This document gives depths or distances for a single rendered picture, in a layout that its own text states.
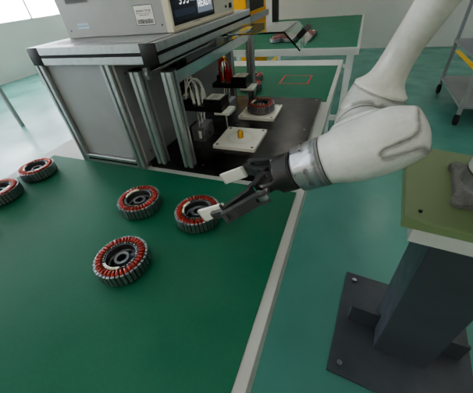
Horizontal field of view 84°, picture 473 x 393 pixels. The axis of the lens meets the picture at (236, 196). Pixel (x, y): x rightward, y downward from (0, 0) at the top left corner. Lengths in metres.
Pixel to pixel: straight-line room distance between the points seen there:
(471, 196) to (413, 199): 0.11
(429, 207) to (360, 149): 0.33
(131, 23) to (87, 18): 0.15
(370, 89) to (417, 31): 0.10
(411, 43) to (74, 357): 0.75
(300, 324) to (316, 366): 0.17
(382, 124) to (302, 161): 0.13
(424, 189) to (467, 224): 0.12
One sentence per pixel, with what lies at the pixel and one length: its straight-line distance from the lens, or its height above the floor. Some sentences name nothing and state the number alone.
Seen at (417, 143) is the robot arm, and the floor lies 1.01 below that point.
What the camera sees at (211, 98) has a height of 0.92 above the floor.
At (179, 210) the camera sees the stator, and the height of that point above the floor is 0.79.
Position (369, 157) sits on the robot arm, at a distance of 0.45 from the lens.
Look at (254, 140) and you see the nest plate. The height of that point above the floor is 0.78.
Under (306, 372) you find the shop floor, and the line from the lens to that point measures 1.27.
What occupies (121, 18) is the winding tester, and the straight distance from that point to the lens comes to 0.94.
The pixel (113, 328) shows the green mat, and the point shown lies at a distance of 0.57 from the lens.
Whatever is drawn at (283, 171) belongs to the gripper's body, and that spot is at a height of 0.93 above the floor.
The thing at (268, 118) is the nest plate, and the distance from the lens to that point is 1.08.
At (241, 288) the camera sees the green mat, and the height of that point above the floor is 0.75.
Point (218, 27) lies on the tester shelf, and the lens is 1.02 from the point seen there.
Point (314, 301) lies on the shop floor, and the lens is 1.40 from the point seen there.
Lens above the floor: 1.21
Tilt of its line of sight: 39 degrees down
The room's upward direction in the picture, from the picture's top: 7 degrees counter-clockwise
